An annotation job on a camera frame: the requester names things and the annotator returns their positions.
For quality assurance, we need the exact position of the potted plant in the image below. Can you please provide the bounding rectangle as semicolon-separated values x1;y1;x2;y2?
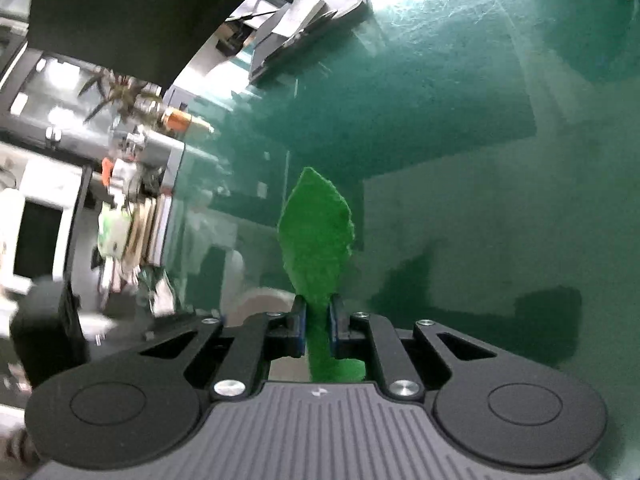
77;65;167;124

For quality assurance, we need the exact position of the green tissue pack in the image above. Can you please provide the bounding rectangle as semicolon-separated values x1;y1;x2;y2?
97;205;134;259

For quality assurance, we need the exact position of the green cloth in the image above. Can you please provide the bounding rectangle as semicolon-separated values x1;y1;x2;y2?
276;166;369;384

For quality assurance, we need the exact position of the white bowl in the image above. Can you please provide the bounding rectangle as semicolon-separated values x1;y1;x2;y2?
222;287;297;329

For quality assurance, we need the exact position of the white quilted cloth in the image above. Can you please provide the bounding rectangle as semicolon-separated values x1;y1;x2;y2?
147;272;177;317

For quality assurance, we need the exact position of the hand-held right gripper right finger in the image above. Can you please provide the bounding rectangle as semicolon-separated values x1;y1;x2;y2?
328;293;499;401

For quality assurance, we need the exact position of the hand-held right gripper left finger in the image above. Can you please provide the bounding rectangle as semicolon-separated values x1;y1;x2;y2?
137;294;307;401

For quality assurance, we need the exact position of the white notepad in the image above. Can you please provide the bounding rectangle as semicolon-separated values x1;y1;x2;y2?
272;0;327;37

